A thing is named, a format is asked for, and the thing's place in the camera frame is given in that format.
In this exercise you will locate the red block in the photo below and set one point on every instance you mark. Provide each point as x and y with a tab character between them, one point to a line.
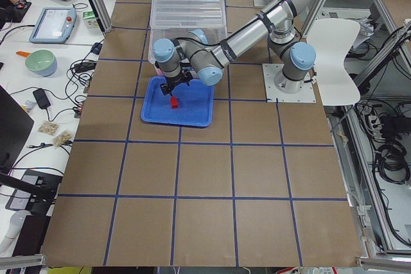
174	103

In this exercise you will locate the black power adapter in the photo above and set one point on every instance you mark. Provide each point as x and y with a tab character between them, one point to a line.
41	98

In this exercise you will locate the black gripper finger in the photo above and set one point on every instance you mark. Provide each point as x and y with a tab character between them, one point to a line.
173	93
165	89

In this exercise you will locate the green white carton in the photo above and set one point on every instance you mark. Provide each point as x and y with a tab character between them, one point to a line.
90	20

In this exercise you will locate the blue plastic tray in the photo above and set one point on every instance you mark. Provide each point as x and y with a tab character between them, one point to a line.
195	104

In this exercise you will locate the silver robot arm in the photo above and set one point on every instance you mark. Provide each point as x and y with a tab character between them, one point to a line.
274	23

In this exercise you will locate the toy carrot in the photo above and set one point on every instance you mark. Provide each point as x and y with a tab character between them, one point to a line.
23	53

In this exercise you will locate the blue teach pendant near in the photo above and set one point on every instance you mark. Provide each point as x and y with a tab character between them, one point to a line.
54	26

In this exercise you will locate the white chair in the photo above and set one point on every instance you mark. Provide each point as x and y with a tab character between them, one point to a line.
332	39

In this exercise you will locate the green bowl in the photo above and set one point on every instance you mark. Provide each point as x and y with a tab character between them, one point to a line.
42	62

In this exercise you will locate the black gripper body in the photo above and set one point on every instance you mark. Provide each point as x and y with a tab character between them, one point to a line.
173	82

